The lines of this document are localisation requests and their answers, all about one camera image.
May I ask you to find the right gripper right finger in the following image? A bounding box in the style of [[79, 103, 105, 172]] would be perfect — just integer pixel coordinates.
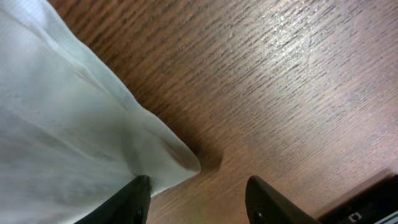
[[245, 175, 319, 224]]

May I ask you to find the white polo shirt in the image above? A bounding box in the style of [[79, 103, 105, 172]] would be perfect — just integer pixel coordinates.
[[1, 1, 201, 223]]

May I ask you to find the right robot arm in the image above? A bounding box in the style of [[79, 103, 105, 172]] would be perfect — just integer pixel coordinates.
[[77, 175, 397, 224]]

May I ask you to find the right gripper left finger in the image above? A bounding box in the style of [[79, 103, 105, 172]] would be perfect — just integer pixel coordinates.
[[75, 175, 152, 224]]

